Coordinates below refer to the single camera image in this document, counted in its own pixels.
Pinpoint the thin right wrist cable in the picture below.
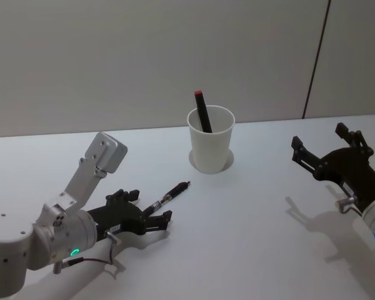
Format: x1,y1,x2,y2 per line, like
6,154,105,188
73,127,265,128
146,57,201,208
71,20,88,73
336,196,364,216

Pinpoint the black marker with red end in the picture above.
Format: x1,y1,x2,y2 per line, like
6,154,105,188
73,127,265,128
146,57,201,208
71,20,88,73
193,89,214,134

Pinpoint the white paper cup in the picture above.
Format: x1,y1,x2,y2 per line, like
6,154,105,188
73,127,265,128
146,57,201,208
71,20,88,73
187,105,236,174

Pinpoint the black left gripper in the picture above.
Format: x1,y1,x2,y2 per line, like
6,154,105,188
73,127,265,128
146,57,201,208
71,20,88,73
87,188,174,242

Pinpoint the black pen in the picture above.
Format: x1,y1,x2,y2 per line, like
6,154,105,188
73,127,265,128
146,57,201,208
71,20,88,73
142,179,192,217

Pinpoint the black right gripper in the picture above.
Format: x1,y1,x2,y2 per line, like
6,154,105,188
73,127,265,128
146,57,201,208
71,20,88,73
291,122,375,209

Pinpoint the thin left wrist cable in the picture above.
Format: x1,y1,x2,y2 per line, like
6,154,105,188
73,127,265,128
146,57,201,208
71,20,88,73
52,230,122,273

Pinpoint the thin wrist cable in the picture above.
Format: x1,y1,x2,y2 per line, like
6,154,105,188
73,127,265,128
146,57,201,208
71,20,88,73
52,230,122,273
336,196,364,216

